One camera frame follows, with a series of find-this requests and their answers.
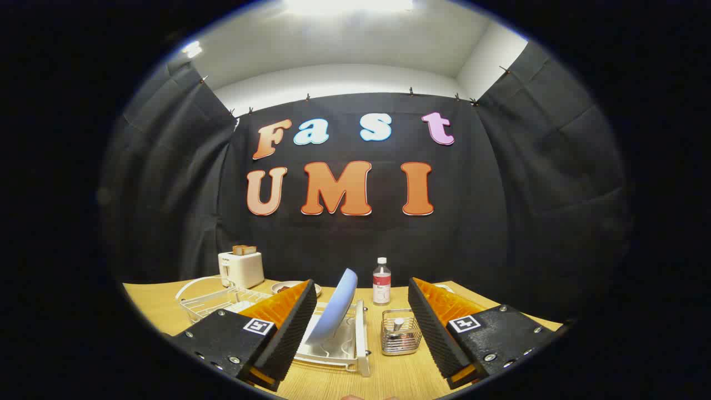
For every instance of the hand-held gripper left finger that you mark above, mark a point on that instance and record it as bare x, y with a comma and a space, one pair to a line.
289, 333

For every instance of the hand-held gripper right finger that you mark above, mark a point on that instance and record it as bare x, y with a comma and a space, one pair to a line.
436, 333

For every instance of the silver spoon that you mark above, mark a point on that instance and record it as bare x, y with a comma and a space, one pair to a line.
398, 324

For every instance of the blue plate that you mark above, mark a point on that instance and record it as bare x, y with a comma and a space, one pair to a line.
336, 305

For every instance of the white divided dish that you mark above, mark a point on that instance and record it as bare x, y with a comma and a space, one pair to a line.
446, 287

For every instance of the beige round plate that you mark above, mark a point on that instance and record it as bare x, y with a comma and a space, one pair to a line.
279, 286

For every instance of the clear water bottle red label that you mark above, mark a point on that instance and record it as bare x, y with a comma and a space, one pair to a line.
381, 283

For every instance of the white toaster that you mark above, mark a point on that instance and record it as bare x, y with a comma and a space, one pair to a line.
241, 270

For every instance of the toast slices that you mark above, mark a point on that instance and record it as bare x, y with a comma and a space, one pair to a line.
244, 250

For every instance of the black backdrop cloth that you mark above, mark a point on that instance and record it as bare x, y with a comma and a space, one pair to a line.
355, 244

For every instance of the ceiling light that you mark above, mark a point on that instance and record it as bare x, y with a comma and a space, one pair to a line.
347, 5
192, 49

